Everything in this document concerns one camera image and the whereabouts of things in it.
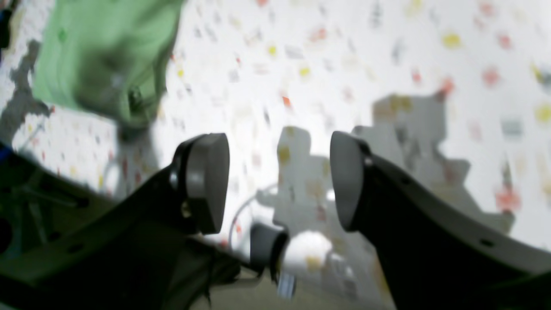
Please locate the light green T-shirt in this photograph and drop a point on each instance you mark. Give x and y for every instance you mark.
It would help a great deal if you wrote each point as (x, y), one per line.
(108, 57)

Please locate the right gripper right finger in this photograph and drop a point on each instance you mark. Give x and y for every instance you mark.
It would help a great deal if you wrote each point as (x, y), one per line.
(433, 256)

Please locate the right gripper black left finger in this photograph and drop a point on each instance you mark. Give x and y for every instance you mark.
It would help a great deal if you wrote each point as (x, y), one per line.
(139, 255)

